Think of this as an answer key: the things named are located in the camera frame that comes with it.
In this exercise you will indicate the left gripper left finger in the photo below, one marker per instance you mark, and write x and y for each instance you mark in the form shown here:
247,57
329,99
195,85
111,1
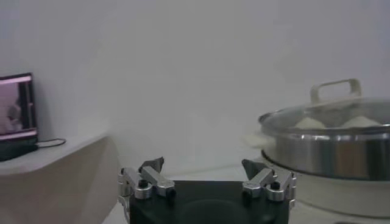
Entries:
158,178

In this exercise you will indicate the perforated steel steamer basket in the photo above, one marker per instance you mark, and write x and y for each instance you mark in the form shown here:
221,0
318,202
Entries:
320,155

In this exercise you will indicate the steel steamer pot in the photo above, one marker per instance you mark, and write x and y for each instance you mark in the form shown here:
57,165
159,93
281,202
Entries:
335,194

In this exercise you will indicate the black laptop beside mouse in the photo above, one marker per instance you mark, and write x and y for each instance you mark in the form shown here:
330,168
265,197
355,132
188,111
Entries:
18,106

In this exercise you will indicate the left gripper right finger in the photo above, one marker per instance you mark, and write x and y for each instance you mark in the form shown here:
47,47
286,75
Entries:
259,178

